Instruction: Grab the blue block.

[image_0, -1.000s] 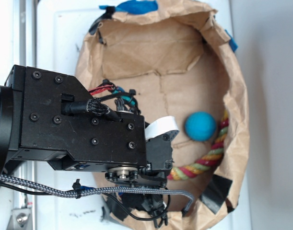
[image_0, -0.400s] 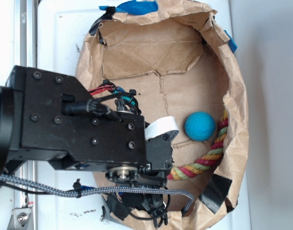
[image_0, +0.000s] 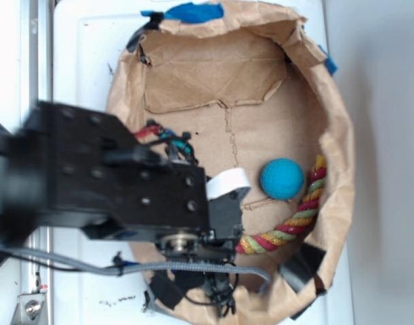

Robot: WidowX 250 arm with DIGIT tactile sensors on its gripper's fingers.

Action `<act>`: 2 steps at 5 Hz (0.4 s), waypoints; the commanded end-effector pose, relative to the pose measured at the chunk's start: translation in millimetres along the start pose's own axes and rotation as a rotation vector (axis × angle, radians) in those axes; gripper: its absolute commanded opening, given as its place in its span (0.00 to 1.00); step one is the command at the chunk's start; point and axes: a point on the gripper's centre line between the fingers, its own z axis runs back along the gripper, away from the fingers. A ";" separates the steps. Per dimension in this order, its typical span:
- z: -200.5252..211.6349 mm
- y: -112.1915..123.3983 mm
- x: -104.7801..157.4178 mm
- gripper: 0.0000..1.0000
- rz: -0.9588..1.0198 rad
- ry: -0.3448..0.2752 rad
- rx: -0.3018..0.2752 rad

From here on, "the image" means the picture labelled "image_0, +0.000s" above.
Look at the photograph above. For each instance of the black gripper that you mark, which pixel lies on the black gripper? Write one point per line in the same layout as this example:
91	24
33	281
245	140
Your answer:
216	245

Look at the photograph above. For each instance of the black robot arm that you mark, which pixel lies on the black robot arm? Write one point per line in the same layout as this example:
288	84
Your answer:
77	168

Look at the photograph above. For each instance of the blue golf ball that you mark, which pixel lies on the blue golf ball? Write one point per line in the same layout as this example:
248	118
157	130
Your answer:
281	179

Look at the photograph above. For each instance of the brown paper bag tray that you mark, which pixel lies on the brown paper bag tray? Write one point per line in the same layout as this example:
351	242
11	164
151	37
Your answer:
251	86

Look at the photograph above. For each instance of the white plastic tray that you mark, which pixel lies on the white plastic tray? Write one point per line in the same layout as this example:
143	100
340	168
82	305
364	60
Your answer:
89	37

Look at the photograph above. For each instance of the multicolour twisted rope toy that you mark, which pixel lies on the multicolour twisted rope toy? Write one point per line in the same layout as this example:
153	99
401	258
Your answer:
288	231

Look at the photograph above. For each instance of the metal corner bracket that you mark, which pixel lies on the metal corner bracket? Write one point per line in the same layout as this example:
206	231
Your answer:
31	309

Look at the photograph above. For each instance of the aluminium rail frame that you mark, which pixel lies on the aluminium rail frame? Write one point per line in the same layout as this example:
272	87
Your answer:
36	76

